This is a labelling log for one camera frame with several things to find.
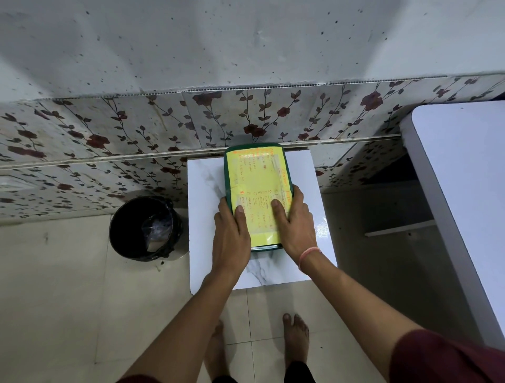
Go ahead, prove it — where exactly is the person's left hand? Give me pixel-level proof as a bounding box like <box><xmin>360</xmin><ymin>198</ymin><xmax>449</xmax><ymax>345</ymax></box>
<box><xmin>212</xmin><ymin>196</ymin><xmax>252</xmax><ymax>279</ymax></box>

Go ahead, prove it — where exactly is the person's right hand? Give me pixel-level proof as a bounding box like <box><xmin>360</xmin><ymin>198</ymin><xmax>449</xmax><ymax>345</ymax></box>
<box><xmin>271</xmin><ymin>185</ymin><xmax>319</xmax><ymax>266</ymax></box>

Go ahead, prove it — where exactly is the yellow paper sheet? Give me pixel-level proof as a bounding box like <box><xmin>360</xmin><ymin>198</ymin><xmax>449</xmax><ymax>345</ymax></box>
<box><xmin>230</xmin><ymin>147</ymin><xmax>293</xmax><ymax>248</ymax></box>

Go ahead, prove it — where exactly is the green plastic tray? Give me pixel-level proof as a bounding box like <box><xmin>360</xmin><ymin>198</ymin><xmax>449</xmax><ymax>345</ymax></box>
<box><xmin>223</xmin><ymin>142</ymin><xmax>295</xmax><ymax>253</ymax></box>

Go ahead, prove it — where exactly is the person's left forearm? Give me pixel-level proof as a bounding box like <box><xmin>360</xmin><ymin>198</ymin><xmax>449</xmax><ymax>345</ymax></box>
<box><xmin>118</xmin><ymin>271</ymin><xmax>244</xmax><ymax>383</ymax></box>

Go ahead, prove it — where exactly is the person's right forearm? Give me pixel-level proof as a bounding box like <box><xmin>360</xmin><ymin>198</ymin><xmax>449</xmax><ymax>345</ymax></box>
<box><xmin>299</xmin><ymin>253</ymin><xmax>426</xmax><ymax>382</ymax></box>

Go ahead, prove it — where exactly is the pink wristband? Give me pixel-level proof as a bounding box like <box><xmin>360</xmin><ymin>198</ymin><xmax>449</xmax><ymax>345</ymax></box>
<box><xmin>298</xmin><ymin>246</ymin><xmax>322</xmax><ymax>271</ymax></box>

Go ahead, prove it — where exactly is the clear plastic wrapper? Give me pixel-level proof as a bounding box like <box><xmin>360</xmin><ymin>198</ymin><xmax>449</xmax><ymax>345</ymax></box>
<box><xmin>141</xmin><ymin>215</ymin><xmax>173</xmax><ymax>253</ymax></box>

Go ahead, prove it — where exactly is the black waste bin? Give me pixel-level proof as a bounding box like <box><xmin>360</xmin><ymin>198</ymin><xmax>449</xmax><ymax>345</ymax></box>
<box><xmin>109</xmin><ymin>196</ymin><xmax>184</xmax><ymax>262</ymax></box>

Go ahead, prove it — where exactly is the white shelf board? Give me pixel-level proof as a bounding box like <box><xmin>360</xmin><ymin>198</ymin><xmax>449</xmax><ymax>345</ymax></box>
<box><xmin>364</xmin><ymin>219</ymin><xmax>437</xmax><ymax>238</ymax></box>

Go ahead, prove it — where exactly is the person's right foot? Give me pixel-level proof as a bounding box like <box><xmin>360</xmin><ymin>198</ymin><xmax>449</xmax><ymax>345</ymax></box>
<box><xmin>282</xmin><ymin>313</ymin><xmax>311</xmax><ymax>369</ymax></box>

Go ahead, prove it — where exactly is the person's foot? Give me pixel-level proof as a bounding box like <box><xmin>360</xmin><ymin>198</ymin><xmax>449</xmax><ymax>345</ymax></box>
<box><xmin>204</xmin><ymin>320</ymin><xmax>230</xmax><ymax>381</ymax></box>
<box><xmin>282</xmin><ymin>313</ymin><xmax>311</xmax><ymax>369</ymax></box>

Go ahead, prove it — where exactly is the person's left foot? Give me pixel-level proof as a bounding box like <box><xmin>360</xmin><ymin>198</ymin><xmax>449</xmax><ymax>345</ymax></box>
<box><xmin>204</xmin><ymin>320</ymin><xmax>230</xmax><ymax>381</ymax></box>

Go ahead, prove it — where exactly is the white table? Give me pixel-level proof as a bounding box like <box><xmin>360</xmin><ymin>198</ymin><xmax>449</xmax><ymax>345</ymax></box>
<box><xmin>400</xmin><ymin>100</ymin><xmax>505</xmax><ymax>352</ymax></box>

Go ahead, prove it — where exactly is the maroon shirt sleeve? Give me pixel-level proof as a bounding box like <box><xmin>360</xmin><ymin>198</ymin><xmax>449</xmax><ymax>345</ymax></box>
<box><xmin>388</xmin><ymin>329</ymin><xmax>505</xmax><ymax>383</ymax></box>

